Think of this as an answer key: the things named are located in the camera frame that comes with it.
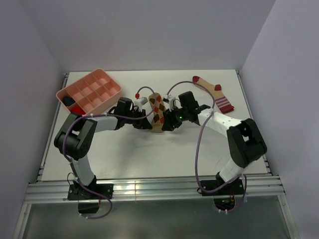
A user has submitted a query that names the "pink compartment organizer tray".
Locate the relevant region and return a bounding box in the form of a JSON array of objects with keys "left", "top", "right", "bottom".
[{"left": 56, "top": 69, "right": 122, "bottom": 115}]

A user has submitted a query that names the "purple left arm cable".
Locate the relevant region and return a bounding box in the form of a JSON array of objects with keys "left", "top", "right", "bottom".
[{"left": 63, "top": 86, "right": 161, "bottom": 220}]

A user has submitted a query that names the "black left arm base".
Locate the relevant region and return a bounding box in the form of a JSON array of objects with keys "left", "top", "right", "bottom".
[{"left": 67, "top": 182, "right": 114, "bottom": 215}]

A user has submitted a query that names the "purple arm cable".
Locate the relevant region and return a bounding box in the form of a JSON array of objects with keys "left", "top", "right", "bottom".
[
  {"left": 63, "top": 86, "right": 161, "bottom": 220},
  {"left": 165, "top": 81, "right": 248, "bottom": 214}
]

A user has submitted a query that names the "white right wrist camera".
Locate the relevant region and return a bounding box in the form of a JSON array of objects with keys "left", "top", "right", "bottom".
[{"left": 163, "top": 95, "right": 175, "bottom": 104}]

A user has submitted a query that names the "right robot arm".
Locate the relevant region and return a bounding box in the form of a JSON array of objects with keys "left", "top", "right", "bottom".
[{"left": 162, "top": 91, "right": 267, "bottom": 194}]

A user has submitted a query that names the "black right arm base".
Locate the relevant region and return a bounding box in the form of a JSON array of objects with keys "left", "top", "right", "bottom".
[{"left": 197, "top": 178, "right": 247, "bottom": 213}]

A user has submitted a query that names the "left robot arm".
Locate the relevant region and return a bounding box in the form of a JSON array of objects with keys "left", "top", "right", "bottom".
[{"left": 54, "top": 97, "right": 152, "bottom": 199}]

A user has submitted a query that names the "red rolled sock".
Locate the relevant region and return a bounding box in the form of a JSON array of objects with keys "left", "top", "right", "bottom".
[{"left": 71, "top": 107, "right": 86, "bottom": 116}]

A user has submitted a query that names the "dark teal rolled sock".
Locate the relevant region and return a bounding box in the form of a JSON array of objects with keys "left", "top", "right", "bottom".
[{"left": 62, "top": 96, "right": 76, "bottom": 107}]

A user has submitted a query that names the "tan argyle sock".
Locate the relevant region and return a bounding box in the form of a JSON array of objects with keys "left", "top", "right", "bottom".
[{"left": 149, "top": 93, "right": 165, "bottom": 133}]

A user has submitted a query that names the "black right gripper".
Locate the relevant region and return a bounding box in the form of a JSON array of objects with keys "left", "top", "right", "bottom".
[{"left": 161, "top": 105, "right": 188, "bottom": 132}]

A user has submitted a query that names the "tan maroon striped sock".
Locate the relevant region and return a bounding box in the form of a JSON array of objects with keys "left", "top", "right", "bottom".
[{"left": 192, "top": 76, "right": 234, "bottom": 114}]

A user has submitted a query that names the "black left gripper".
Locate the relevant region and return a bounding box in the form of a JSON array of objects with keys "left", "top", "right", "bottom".
[{"left": 124, "top": 109, "right": 152, "bottom": 130}]

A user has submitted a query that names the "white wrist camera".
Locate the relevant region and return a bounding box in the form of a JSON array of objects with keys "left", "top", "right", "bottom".
[
  {"left": 134, "top": 97, "right": 148, "bottom": 106},
  {"left": 163, "top": 95, "right": 175, "bottom": 104}
]

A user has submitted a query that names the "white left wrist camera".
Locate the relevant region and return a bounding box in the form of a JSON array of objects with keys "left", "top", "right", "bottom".
[{"left": 134, "top": 97, "right": 148, "bottom": 106}]

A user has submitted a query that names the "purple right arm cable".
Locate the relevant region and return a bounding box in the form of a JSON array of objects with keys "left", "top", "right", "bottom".
[{"left": 165, "top": 81, "right": 248, "bottom": 214}]

